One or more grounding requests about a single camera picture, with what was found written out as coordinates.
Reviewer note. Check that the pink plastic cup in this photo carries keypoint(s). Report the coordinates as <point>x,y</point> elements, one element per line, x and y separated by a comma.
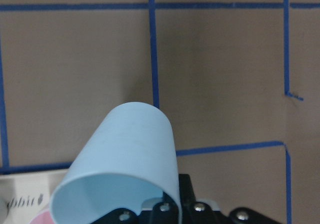
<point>44,217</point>

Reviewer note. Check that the beige serving tray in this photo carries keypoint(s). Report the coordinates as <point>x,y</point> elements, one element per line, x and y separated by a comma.
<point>24,195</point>

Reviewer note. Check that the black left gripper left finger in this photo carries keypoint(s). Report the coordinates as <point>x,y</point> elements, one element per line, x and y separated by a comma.
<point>156,210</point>

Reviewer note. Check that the light blue cup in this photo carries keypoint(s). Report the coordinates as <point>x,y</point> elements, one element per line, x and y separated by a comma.
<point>128,160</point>

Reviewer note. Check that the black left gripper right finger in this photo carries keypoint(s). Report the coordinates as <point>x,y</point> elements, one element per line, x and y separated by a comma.
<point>207,211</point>

